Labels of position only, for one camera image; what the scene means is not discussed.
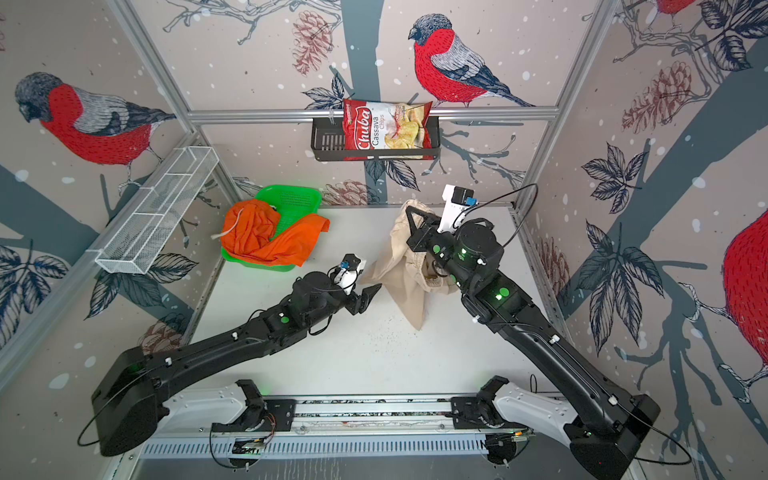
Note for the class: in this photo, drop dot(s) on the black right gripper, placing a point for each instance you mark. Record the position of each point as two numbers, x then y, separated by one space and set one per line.
421 240

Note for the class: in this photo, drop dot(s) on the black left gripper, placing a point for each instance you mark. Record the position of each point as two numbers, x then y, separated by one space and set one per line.
358 302

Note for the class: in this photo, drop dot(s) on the beige shorts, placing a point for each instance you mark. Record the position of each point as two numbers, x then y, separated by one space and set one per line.
407 276

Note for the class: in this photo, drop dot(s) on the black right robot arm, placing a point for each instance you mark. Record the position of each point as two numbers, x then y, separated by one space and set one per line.
601 423

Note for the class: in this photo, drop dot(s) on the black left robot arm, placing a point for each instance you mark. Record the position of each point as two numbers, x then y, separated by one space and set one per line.
129 401

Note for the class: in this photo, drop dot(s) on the orange shorts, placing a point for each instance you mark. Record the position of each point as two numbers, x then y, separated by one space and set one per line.
249 234

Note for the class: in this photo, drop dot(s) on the green plastic basket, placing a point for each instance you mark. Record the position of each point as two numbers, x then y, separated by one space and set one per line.
292 203

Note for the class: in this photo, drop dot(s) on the red cassava chips bag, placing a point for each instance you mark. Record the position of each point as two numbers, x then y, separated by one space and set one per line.
386 126

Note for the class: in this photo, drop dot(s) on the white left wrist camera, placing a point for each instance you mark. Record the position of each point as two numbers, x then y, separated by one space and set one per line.
347 273

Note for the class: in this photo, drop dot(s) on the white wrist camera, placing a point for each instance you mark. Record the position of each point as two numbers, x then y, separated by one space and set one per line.
458 200
347 273

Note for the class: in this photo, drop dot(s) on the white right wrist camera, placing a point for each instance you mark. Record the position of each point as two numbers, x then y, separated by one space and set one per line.
458 200

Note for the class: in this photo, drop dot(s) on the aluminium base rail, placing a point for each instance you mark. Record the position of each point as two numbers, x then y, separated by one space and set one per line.
201 426

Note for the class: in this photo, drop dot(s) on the black wall basket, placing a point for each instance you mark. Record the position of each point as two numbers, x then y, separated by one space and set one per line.
328 144

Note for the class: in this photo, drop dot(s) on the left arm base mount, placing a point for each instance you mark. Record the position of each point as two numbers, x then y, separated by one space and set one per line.
259 414

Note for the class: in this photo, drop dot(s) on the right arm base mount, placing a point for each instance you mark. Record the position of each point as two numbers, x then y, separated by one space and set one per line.
479 412

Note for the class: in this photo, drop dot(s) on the white wire mesh shelf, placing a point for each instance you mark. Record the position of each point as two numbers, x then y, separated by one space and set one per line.
162 203

